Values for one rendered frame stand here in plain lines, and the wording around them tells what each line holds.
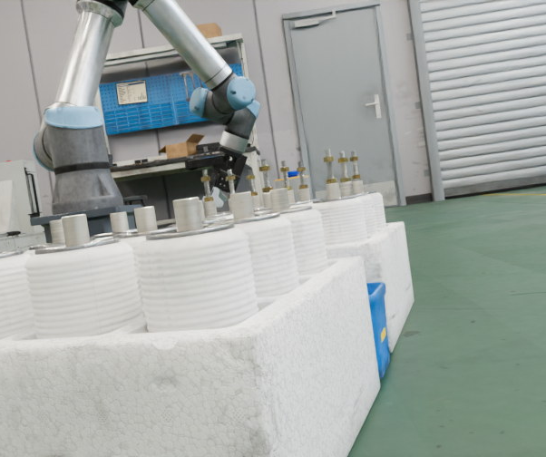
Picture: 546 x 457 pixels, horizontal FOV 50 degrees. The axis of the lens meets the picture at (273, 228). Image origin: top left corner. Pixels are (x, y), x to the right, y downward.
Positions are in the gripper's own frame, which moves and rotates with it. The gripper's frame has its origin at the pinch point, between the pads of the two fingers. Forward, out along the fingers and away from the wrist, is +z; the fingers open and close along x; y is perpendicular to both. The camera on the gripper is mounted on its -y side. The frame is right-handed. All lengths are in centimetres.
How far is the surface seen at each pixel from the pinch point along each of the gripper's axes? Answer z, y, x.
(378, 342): -8, 36, -91
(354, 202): -24, 29, -72
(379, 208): -23, 38, -49
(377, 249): -19, 34, -78
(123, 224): -12, -3, -90
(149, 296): -15, 8, -123
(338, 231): -18, 28, -73
